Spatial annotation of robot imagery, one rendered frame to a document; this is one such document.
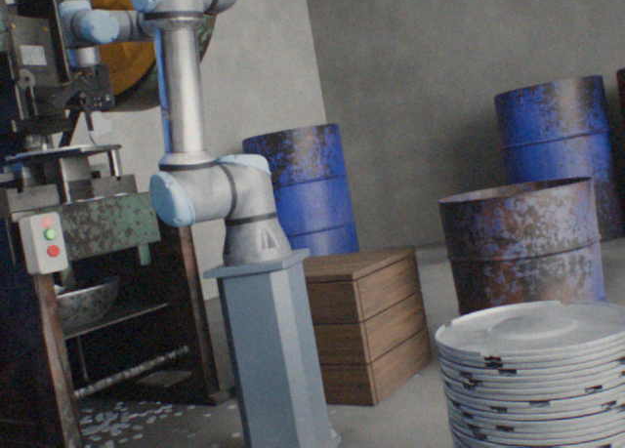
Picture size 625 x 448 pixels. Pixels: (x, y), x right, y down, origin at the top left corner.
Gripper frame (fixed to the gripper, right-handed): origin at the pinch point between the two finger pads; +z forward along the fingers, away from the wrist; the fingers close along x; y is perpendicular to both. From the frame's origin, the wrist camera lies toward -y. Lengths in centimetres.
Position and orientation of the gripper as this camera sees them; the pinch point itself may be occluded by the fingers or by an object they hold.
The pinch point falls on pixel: (93, 142)
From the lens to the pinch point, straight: 197.7
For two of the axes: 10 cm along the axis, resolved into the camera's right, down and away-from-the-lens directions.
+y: 9.7, -1.7, 1.9
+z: 0.9, 9.3, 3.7
